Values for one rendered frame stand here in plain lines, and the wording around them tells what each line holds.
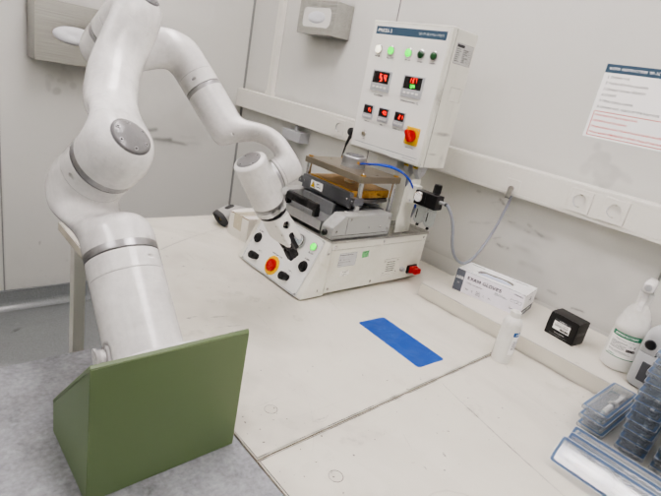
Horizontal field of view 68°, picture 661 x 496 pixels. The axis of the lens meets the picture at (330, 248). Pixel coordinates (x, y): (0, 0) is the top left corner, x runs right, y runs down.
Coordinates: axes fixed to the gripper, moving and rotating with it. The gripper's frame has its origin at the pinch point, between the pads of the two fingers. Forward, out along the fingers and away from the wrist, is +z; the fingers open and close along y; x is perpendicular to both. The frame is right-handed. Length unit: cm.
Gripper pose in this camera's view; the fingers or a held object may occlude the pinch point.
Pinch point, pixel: (290, 252)
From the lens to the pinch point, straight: 137.7
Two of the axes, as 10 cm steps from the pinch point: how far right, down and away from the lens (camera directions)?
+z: 2.7, 7.1, 6.5
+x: -7.1, 6.0, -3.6
